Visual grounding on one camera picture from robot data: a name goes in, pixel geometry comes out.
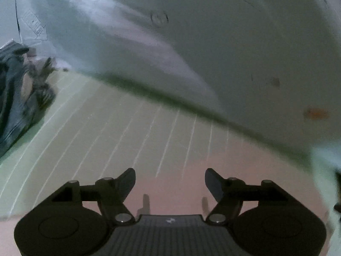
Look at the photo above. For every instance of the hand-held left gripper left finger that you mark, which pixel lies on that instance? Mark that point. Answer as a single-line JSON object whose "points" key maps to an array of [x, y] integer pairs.
{"points": [[128, 184]]}

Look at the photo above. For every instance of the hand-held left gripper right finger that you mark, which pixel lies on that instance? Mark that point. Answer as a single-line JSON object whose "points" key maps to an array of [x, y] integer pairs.
{"points": [[214, 184]]}

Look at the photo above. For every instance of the carrot print pale quilt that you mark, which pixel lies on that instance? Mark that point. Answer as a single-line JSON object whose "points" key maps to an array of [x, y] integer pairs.
{"points": [[213, 45]]}

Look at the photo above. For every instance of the blue jeans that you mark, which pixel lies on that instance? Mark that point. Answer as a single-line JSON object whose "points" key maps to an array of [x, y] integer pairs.
{"points": [[13, 98]]}

